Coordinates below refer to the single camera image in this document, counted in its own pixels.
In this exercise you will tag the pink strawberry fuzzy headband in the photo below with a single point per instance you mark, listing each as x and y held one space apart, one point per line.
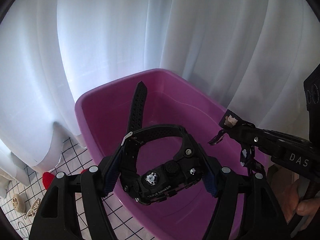
47 179

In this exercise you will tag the white curtain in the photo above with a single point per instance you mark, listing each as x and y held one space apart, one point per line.
251 56

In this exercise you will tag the white checkered bed sheet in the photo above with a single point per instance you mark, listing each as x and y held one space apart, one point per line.
73 159

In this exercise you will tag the beige smiley plush clip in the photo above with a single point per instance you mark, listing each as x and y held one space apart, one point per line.
18 204

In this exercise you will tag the purple plastic bin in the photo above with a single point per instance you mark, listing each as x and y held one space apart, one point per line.
103 115

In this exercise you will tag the pearl gold hair claw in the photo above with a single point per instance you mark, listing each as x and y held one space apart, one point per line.
33 209

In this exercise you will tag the person's right hand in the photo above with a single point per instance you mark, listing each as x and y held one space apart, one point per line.
291 205

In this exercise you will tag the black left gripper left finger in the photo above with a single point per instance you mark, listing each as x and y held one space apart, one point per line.
58 214

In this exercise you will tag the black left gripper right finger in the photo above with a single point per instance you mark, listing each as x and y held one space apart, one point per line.
240 202

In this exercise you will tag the black digital wrist watch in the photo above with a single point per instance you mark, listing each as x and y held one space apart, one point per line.
160 156

